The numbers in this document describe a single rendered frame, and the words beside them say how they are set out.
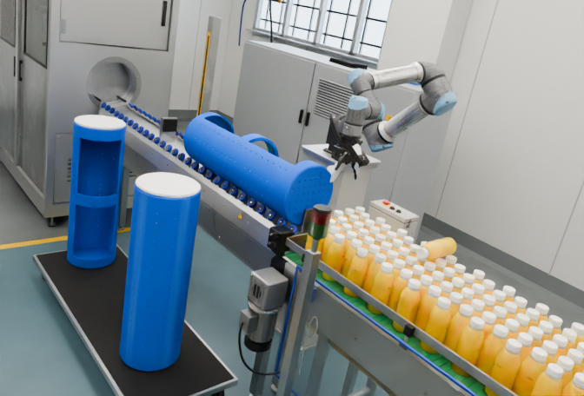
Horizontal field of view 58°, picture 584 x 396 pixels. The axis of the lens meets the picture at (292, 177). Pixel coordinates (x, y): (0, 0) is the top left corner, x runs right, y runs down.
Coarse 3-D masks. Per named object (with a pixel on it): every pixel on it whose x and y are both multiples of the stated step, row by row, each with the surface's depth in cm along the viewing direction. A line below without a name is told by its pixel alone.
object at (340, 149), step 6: (342, 132) 215; (342, 138) 213; (348, 138) 208; (354, 138) 208; (336, 144) 216; (342, 144) 213; (336, 150) 213; (342, 150) 211; (348, 150) 210; (336, 156) 214; (348, 156) 211; (348, 162) 212; (354, 162) 214
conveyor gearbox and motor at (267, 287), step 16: (256, 272) 204; (272, 272) 207; (256, 288) 202; (272, 288) 199; (256, 304) 203; (272, 304) 203; (240, 320) 206; (256, 320) 204; (272, 320) 207; (240, 336) 203; (256, 336) 206; (272, 336) 211; (240, 352) 204; (256, 352) 210
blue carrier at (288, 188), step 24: (192, 120) 279; (216, 120) 288; (192, 144) 273; (216, 144) 258; (240, 144) 248; (216, 168) 259; (240, 168) 242; (264, 168) 231; (288, 168) 224; (312, 168) 223; (264, 192) 230; (288, 192) 219; (312, 192) 228; (288, 216) 224
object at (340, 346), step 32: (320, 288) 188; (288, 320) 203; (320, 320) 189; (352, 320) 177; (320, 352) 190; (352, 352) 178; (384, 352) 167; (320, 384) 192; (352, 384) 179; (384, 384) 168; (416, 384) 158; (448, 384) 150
